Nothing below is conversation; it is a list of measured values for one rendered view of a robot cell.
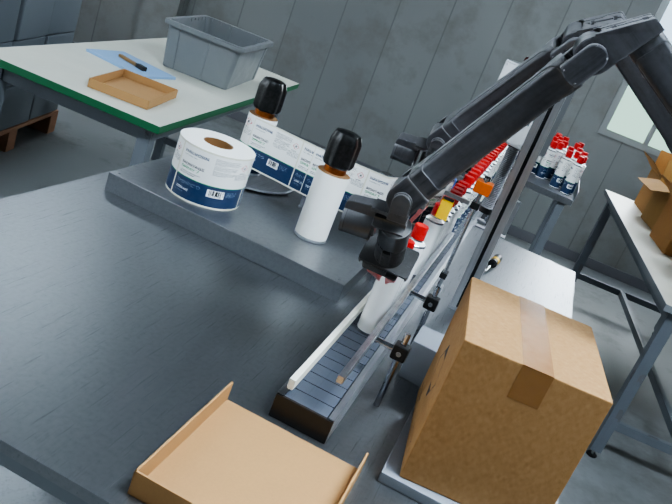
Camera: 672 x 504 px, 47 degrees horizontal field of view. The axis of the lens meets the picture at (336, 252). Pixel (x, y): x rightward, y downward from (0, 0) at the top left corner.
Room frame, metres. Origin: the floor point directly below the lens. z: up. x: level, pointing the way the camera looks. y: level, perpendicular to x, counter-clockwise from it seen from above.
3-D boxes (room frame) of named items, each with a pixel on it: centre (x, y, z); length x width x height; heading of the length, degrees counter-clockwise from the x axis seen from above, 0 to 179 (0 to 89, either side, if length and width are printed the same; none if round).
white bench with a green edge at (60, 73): (3.61, 1.03, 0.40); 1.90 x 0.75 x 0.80; 174
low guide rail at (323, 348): (1.66, -0.12, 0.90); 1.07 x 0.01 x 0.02; 169
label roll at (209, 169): (1.92, 0.39, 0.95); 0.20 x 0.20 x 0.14
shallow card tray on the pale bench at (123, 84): (2.94, 0.97, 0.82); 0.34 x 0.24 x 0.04; 0
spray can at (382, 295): (1.49, -0.12, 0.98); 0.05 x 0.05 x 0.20
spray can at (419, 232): (1.70, -0.16, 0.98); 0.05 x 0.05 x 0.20
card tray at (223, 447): (0.96, -0.01, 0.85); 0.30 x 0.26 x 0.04; 169
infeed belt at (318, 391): (1.93, -0.21, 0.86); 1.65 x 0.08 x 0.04; 169
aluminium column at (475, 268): (1.95, -0.36, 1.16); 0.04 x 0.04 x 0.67; 79
